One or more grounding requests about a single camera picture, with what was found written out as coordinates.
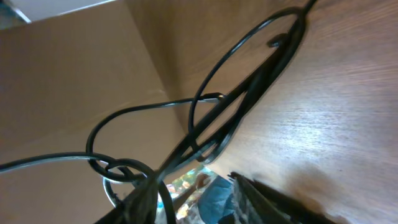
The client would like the wooden side panel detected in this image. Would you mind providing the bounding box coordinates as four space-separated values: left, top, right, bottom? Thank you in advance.
0 0 187 224

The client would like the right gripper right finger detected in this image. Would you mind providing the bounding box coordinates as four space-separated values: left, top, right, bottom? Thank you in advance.
228 172 332 224

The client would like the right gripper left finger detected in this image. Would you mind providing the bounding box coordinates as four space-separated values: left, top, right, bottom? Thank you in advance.
95 177 158 224

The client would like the black usb cable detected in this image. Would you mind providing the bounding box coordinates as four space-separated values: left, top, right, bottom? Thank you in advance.
0 92 224 224
155 0 318 175

